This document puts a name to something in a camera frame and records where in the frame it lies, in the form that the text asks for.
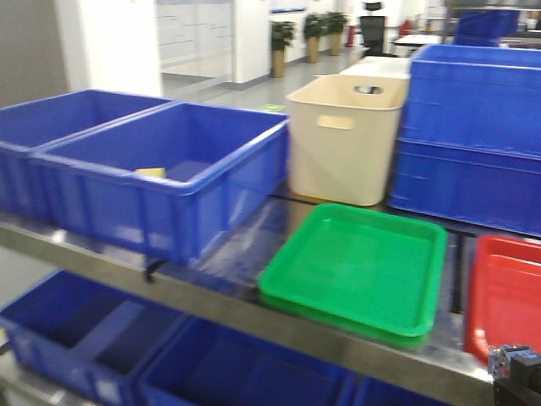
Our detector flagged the stacked blue bins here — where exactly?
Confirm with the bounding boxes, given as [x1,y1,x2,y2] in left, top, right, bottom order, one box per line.
[389,45,540,235]

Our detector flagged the blue bin lower cart left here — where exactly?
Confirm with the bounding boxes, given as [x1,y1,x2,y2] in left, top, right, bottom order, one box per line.
[1,270,183,405]

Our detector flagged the blue bin top cart left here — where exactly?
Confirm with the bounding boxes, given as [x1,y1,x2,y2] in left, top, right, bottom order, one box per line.
[1,89,171,222]

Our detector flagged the button switch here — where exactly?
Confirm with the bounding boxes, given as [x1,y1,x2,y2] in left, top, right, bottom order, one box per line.
[487,344,540,378]

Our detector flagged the red plastic tray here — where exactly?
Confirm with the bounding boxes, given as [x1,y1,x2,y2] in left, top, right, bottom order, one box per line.
[465,235,540,365]

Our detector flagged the steel cart rack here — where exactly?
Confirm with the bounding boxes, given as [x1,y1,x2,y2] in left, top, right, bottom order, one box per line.
[1,196,494,405]

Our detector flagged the green plastic tray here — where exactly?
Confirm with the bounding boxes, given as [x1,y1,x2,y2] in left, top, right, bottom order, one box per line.
[258,203,447,337]

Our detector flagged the beige plastic bin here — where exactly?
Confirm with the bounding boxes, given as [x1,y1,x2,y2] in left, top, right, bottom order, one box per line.
[287,74,409,206]

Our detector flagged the blue bin top cart right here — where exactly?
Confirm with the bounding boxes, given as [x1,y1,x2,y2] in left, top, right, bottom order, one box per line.
[30,103,289,265]

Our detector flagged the black gripper finger view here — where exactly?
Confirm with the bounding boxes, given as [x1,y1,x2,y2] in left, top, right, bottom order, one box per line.
[494,354,540,406]

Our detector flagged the blue bin lower cart middle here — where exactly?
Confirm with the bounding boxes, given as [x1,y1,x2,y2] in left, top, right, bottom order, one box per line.
[140,317,356,405]

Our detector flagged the blue bin cart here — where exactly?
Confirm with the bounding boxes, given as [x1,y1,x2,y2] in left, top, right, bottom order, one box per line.
[140,317,356,405]
[1,270,183,405]
[1,89,171,222]
[30,103,289,265]

